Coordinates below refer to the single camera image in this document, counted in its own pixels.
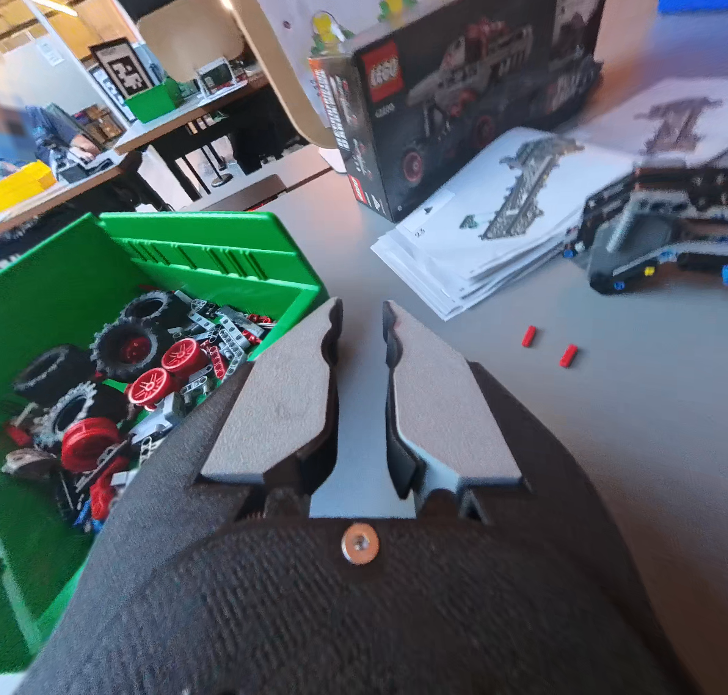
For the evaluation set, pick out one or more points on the small red lego piece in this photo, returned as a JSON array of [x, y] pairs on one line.
[[529, 336], [568, 355]]

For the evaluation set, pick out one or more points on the cardboard display board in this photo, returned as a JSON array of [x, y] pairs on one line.
[[250, 35]]

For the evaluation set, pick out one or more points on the red lego wheel hub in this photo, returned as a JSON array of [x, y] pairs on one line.
[[102, 490], [183, 355], [149, 387], [88, 444]]

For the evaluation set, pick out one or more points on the black stanchion post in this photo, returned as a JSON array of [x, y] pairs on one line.
[[219, 172]]

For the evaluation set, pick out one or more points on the yellow plastic bin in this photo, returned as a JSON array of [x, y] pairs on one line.
[[23, 186]]

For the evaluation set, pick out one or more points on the wooden table with black legs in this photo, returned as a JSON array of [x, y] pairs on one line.
[[187, 115]]

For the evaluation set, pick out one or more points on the partly built lego truck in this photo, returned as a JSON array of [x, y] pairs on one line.
[[642, 240]]

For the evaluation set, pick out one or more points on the small green storage bin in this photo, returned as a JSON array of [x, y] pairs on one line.
[[153, 101]]

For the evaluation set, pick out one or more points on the black lego set box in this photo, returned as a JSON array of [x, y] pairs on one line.
[[512, 81]]

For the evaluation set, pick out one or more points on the beige rounded panel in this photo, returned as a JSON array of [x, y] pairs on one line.
[[187, 41]]

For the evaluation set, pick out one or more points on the black lego tyre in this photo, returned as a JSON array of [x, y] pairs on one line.
[[71, 413], [54, 371], [147, 307]]

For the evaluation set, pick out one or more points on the green plastic bin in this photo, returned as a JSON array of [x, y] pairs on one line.
[[57, 285]]

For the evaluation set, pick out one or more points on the pile of small lego pieces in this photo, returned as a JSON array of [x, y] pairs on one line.
[[227, 331]]

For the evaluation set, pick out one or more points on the black tyre with red hub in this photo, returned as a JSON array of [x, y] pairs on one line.
[[125, 348]]

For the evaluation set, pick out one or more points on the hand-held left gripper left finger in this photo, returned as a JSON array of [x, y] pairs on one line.
[[273, 411]]

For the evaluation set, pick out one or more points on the black and white marker sign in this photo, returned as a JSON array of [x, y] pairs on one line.
[[122, 69]]

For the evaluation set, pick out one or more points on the lego instruction booklet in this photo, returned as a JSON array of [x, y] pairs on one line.
[[455, 240]]

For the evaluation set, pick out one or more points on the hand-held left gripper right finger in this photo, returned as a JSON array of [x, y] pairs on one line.
[[449, 416]]

